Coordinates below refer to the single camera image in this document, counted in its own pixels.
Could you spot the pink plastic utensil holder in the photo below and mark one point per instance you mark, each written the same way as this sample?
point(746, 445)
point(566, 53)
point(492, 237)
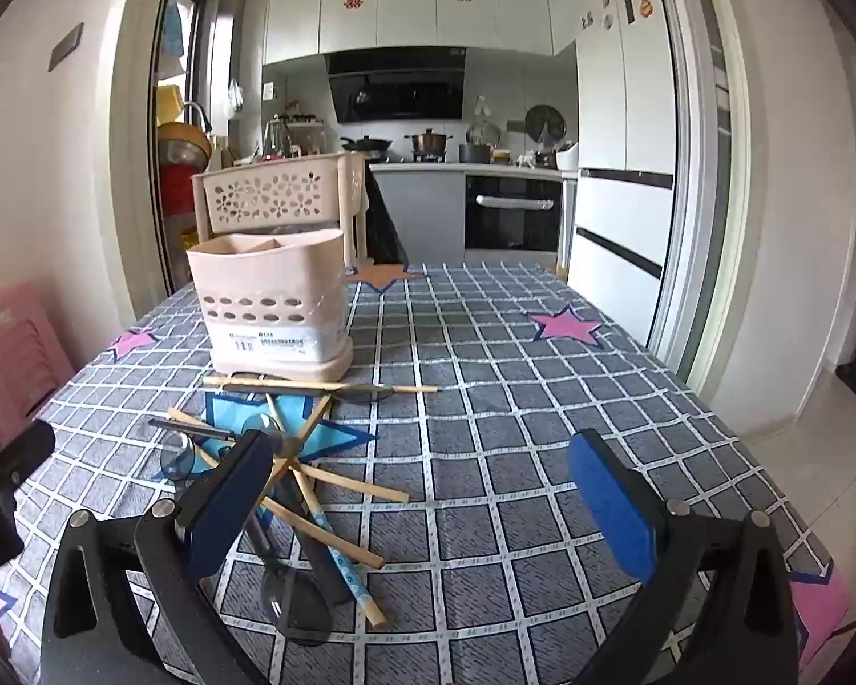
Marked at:
point(271, 300)

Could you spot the orange basin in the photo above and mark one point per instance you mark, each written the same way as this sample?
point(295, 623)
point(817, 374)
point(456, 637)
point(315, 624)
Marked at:
point(185, 141)

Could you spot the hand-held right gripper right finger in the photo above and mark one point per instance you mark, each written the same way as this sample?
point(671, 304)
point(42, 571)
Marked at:
point(610, 506)

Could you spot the steel cooking pot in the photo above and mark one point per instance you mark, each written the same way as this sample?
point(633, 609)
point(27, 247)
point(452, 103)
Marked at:
point(428, 141)

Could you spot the white upper kitchen cabinets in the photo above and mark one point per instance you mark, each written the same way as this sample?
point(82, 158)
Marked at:
point(414, 14)

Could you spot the blue patterned wooden chopstick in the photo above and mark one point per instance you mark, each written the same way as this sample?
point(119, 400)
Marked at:
point(347, 564)

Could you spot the grey checked star tablecloth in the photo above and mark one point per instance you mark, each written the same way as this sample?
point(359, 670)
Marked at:
point(506, 407)

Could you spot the black cooking pot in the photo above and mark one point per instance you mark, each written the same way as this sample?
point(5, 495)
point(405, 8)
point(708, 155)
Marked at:
point(474, 153)

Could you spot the chrome faucet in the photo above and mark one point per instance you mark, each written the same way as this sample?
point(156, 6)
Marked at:
point(196, 113)

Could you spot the black range hood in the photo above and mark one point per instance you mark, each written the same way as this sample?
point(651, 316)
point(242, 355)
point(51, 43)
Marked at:
point(399, 85)

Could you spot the black hanging bag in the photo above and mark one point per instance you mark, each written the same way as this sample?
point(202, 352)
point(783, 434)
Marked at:
point(385, 228)

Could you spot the pink plastic chair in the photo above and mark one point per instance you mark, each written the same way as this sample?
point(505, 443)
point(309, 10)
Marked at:
point(14, 357)

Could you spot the grey wall switch panel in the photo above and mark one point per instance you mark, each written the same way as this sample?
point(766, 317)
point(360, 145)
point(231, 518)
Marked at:
point(66, 47)

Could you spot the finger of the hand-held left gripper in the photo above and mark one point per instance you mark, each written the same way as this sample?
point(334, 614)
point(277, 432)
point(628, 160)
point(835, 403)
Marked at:
point(21, 449)

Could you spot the white refrigerator with magnets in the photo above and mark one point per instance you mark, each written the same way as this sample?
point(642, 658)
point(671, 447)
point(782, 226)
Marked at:
point(613, 157)

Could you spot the hanging clear plastic bag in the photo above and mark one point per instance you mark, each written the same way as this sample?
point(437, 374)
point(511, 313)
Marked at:
point(235, 96)

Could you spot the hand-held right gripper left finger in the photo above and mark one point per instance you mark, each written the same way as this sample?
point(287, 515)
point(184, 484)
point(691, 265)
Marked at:
point(228, 506)

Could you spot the black built-in oven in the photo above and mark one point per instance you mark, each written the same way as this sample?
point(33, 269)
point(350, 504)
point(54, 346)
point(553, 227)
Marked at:
point(510, 218)

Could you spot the pink perforated storage cart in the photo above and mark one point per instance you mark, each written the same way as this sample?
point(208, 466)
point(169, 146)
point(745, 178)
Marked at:
point(271, 192)

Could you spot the white rice cooker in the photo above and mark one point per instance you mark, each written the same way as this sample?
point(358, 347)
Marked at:
point(566, 158)

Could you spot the black wok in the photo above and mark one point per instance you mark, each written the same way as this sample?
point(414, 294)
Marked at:
point(367, 145)

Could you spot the round dark desk fan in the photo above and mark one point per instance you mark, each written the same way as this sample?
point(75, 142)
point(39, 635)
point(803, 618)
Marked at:
point(545, 125)

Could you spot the red bucket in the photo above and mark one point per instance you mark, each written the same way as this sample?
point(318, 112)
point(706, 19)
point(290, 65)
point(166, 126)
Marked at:
point(178, 189)

